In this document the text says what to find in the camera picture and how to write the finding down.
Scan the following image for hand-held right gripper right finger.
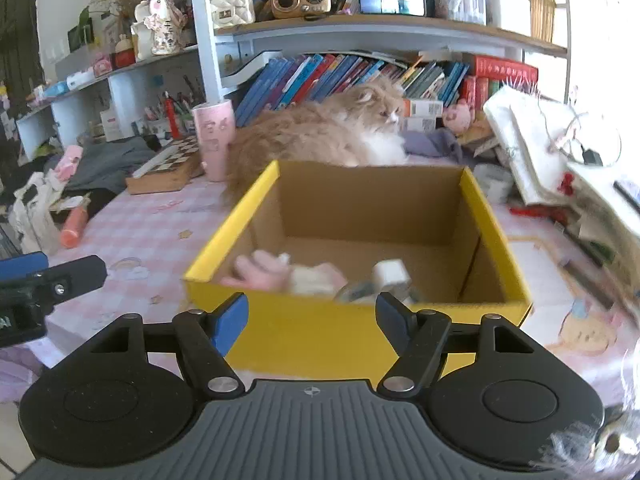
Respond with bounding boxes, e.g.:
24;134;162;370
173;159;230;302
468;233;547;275
375;292;526;401

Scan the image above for white quilted purse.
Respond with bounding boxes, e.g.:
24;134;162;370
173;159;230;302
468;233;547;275
210;0;256;28

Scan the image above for pen holder with pens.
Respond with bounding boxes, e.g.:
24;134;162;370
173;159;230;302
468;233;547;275
145;92;173;136

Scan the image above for row of colourful books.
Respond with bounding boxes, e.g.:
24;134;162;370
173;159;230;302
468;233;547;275
235;52;471;128

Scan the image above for pile of papers and bags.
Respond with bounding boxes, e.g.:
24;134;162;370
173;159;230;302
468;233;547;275
482;85;640;311

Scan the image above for wooden retro radio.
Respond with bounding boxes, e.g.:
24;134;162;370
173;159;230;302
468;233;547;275
271;0;332;21

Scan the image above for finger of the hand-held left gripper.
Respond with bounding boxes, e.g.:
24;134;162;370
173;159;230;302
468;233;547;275
30;255;108;303
0;252;49;283

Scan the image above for white storage boxes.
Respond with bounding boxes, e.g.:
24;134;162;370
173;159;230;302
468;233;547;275
435;0;532;37

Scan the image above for yellow cardboard box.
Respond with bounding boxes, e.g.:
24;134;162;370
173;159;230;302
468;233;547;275
182;160;533;381

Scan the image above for white shelf unit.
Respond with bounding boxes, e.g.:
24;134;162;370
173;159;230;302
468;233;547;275
15;0;571;161

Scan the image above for pink checkered desktop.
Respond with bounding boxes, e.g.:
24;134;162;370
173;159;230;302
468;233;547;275
0;175;640;411

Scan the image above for red round jar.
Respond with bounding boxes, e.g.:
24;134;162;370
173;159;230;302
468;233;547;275
114;35;137;68

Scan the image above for purple cloth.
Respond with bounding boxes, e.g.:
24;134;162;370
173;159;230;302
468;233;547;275
402;127;466;166

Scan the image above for white red box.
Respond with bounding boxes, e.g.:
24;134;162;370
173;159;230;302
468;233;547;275
100;110;123;141

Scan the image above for large white charger block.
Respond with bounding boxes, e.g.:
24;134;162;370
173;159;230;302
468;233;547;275
372;259;412;291

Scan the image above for white cartoon mat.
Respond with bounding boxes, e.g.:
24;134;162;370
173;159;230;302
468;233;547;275
505;237;626;356

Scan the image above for wooden chessboard box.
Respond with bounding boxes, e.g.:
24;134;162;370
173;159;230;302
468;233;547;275
125;135;203;195

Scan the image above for pink pig plush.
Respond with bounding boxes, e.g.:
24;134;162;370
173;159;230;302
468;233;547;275
442;102;473;133

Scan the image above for fluffy orange cat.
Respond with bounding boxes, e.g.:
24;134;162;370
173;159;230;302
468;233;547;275
225;82;411;206

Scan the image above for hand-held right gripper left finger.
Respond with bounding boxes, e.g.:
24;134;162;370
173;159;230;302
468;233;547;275
97;292;249;401

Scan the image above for orange plastic bottle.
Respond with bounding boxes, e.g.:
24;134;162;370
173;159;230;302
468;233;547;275
60;199;91;249

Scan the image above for cream canvas bag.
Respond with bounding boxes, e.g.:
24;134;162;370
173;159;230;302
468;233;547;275
10;172;66;256

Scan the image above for black lying book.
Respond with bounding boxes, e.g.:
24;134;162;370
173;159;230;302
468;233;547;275
220;50;283;88

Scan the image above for red tassel ornament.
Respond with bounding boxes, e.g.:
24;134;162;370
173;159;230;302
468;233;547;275
164;92;181;140

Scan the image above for pink plush toy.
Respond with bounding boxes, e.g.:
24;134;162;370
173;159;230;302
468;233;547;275
222;250;348;296

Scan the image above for pink cylindrical container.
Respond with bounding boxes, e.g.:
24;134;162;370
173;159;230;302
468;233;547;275
192;100;236;182

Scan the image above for red thick book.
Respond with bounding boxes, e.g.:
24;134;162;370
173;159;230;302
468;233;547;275
472;55;540;86

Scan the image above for smartphone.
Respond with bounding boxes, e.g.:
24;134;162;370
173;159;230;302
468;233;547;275
359;0;427;17

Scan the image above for grey cloth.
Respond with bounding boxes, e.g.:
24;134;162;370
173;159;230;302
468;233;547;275
65;137;161;193

